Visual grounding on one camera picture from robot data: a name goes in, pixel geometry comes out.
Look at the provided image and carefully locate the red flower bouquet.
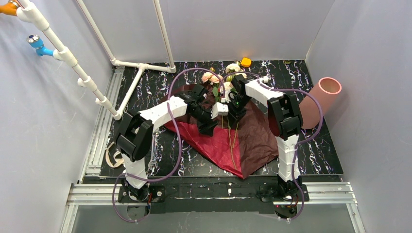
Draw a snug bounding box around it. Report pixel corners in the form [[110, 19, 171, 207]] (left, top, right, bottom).
[[201, 62, 242, 171]]

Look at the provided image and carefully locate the red wrapping paper sheet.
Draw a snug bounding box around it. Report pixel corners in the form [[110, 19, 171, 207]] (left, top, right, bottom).
[[164, 101, 279, 179]]

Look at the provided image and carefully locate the cream ribbon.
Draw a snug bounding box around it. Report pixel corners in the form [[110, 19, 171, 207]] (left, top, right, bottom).
[[104, 142, 124, 168]]

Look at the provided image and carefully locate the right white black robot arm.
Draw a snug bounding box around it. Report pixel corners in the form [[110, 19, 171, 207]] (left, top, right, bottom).
[[227, 74, 305, 206]]

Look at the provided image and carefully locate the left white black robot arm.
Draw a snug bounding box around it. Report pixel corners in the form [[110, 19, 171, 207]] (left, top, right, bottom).
[[114, 84, 228, 192]]

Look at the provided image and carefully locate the pink cylindrical vase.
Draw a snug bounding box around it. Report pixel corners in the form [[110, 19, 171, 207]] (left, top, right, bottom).
[[299, 77, 342, 130]]

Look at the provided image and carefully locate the white pipe tee fitting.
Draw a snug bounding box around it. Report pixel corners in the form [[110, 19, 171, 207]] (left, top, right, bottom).
[[259, 76, 270, 83]]

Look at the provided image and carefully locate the small orange yellow cap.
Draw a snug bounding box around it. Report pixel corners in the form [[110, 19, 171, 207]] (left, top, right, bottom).
[[240, 57, 252, 67]]

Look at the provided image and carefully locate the blue pipe fitting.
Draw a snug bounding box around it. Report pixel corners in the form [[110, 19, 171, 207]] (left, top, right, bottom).
[[26, 34, 53, 57]]

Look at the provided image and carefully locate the orange pipe fitting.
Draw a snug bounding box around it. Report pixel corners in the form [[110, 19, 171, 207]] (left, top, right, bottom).
[[0, 0, 20, 17]]

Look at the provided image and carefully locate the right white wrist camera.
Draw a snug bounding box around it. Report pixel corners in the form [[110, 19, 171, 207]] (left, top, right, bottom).
[[221, 90, 232, 103]]

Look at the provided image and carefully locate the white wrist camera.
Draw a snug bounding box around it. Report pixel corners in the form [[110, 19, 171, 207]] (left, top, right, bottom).
[[211, 97, 229, 119], [221, 90, 232, 103]]

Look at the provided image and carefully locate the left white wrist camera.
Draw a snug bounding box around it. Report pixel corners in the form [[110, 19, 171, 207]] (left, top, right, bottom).
[[211, 97, 229, 119]]

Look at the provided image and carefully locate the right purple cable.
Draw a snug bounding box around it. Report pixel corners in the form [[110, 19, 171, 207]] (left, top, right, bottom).
[[222, 71, 324, 222]]

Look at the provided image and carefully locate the purple cable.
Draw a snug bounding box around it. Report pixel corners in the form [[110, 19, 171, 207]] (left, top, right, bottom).
[[111, 67, 226, 223], [222, 71, 324, 222]]

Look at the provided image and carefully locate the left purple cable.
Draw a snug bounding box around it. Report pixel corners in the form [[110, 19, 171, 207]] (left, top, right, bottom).
[[111, 67, 226, 223]]

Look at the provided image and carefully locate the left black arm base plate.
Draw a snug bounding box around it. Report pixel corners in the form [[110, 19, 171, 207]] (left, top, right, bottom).
[[117, 183, 166, 203]]

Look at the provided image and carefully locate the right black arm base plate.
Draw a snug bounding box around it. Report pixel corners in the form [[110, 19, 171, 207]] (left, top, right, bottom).
[[257, 183, 310, 202]]

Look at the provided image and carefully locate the aluminium rail frame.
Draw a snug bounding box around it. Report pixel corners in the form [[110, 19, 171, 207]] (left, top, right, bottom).
[[60, 66, 366, 233]]

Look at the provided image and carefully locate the white pvc pipe frame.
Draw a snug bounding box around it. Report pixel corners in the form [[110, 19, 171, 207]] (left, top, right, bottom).
[[12, 0, 176, 121]]

